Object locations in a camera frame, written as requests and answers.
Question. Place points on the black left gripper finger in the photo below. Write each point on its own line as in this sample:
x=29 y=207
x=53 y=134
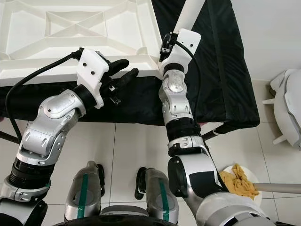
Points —
x=118 y=66
x=128 y=77

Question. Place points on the white plastic table top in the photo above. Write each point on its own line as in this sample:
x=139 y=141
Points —
x=37 y=28

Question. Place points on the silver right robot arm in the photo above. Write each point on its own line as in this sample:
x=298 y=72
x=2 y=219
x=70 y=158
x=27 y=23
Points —
x=174 y=99

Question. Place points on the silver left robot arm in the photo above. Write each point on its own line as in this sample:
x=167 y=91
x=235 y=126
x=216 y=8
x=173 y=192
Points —
x=56 y=108

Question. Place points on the silver robot left leg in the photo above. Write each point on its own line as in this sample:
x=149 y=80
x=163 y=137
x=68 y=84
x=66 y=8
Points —
x=82 y=193

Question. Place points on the silver robot leg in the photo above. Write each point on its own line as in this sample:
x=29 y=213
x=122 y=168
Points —
x=82 y=193
x=160 y=195

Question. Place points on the silver robot right leg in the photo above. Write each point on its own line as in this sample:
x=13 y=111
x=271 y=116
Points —
x=160 y=195

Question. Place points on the white plastic furniture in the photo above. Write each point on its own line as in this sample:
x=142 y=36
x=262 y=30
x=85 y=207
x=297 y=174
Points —
x=289 y=103

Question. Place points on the black robot waist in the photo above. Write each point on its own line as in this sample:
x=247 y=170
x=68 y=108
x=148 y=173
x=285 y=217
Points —
x=122 y=222

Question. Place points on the yellow fried snacks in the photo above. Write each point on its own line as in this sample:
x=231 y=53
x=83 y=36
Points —
x=240 y=183

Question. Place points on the white bowl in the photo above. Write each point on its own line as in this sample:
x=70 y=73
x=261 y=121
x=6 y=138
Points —
x=258 y=197

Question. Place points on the grey metal pole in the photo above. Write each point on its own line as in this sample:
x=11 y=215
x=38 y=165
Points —
x=277 y=188

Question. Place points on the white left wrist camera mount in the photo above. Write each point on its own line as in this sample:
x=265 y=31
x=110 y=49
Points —
x=91 y=68

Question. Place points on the black table frame bar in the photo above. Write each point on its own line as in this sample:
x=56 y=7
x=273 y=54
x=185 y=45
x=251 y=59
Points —
x=9 y=137

